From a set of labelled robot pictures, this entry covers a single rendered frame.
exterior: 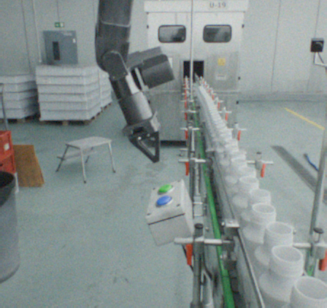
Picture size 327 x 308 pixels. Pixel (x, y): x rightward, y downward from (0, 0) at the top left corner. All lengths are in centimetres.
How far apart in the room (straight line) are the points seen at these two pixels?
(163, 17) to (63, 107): 305
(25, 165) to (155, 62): 315
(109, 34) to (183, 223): 37
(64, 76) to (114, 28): 614
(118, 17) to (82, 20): 1020
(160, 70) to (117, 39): 10
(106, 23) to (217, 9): 422
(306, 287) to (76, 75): 638
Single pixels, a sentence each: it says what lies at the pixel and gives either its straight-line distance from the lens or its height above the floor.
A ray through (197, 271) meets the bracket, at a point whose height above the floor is 102.
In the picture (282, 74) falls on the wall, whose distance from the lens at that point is 1071.
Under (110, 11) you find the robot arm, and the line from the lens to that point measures 57.
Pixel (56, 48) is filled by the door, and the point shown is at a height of 157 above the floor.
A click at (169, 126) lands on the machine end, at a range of 486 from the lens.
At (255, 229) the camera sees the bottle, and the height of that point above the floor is 113.
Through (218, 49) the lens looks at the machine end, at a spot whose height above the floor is 147.
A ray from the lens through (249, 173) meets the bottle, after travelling 68.
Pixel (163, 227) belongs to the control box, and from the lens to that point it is 64.
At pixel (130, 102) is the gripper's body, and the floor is 131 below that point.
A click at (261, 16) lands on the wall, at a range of 1055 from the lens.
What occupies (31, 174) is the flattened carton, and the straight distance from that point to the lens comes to 372.
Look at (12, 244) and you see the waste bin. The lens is 233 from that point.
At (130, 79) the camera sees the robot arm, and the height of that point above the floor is 135.
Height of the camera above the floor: 140
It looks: 17 degrees down
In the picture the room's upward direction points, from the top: straight up
